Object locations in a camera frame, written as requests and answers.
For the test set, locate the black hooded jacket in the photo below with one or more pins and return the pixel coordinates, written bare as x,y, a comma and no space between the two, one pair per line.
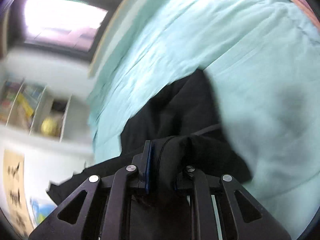
182,123

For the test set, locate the wall poster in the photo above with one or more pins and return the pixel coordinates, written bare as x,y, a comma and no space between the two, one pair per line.
25,214

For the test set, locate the yellow plush toy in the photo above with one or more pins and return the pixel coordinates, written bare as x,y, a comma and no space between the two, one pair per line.
50,127

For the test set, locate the dark framed window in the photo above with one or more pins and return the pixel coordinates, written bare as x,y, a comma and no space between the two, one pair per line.
70,27

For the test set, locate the white bookshelf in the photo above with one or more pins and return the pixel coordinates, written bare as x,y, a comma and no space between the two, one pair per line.
72,113

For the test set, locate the books on shelf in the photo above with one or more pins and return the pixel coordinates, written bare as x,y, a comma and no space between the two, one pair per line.
19,102

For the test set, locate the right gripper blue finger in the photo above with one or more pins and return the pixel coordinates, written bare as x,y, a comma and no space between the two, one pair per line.
142,161

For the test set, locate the mint green bed sheet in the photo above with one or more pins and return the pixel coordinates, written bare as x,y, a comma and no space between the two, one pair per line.
262,58

